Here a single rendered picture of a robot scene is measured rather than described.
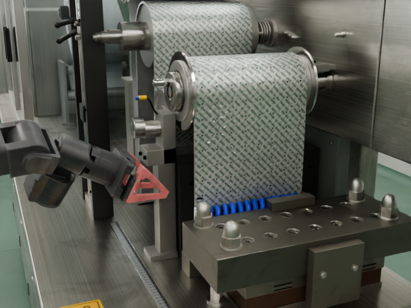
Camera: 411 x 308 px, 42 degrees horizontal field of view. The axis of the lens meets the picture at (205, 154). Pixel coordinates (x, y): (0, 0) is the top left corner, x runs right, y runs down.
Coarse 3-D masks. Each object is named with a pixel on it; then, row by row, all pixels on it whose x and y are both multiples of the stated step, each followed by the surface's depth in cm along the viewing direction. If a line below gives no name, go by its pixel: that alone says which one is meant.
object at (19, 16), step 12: (0, 0) 277; (0, 12) 279; (24, 24) 177; (24, 36) 177; (12, 48) 231; (24, 48) 178; (12, 60) 232; (24, 60) 179; (12, 72) 234; (24, 72) 180; (24, 84) 181; (12, 96) 271; (24, 96) 182; (24, 108) 184
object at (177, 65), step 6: (174, 60) 101; (174, 66) 101; (180, 66) 97; (306, 66) 105; (180, 72) 98; (186, 72) 96; (306, 72) 105; (186, 78) 96; (186, 84) 96; (186, 90) 96; (186, 96) 96; (186, 102) 97; (306, 102) 107; (186, 108) 97; (180, 114) 100; (186, 114) 98; (180, 120) 101
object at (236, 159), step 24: (216, 120) 98; (240, 120) 100; (264, 120) 102; (288, 120) 104; (216, 144) 100; (240, 144) 102; (264, 144) 104; (288, 144) 106; (216, 168) 101; (240, 168) 103; (264, 168) 105; (288, 168) 107; (216, 192) 102; (240, 192) 105; (264, 192) 107; (288, 192) 109
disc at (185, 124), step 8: (176, 56) 101; (184, 56) 97; (184, 64) 97; (192, 72) 94; (192, 80) 94; (192, 88) 95; (192, 96) 95; (192, 104) 96; (192, 112) 96; (176, 120) 105; (192, 120) 97; (184, 128) 101
